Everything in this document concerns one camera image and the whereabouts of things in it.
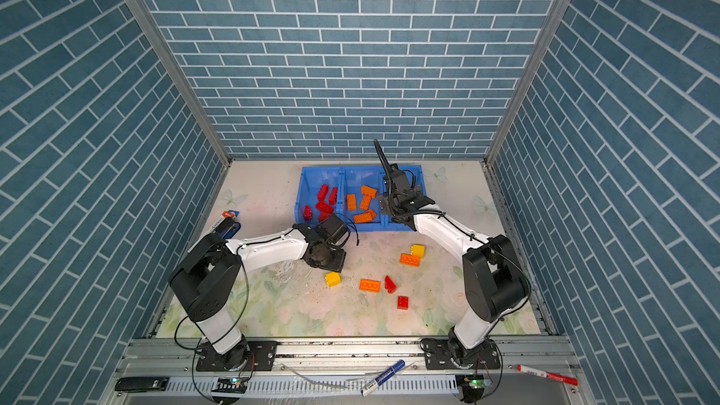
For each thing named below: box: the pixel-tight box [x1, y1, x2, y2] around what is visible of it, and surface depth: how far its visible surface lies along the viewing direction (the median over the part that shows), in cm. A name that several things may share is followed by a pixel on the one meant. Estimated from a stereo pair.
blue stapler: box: [221, 221, 242, 240], surface depth 101 cm
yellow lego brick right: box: [409, 243, 427, 259], surface depth 94 cm
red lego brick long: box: [315, 183, 330, 208], surface depth 110 cm
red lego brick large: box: [328, 187, 339, 206], surface depth 107 cm
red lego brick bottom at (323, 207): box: [315, 202, 335, 214], surface depth 105 cm
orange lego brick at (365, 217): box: [353, 210, 377, 225], surface depth 101 cm
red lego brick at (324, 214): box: [316, 208, 334, 224], surface depth 104 cm
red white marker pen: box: [516, 363, 579, 387], surface depth 72 cm
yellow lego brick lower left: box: [324, 271, 343, 288], surface depth 87 cm
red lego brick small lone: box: [396, 295, 410, 311], surface depth 84 cm
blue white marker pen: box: [360, 359, 406, 398], surface depth 71 cm
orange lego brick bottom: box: [346, 194, 358, 211], surface depth 107 cm
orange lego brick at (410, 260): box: [399, 253, 421, 269], surface depth 93 cm
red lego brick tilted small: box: [384, 275, 398, 295], surface depth 88 cm
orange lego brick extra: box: [360, 195, 373, 211], surface depth 107 cm
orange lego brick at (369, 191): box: [360, 184, 378, 199], surface depth 109 cm
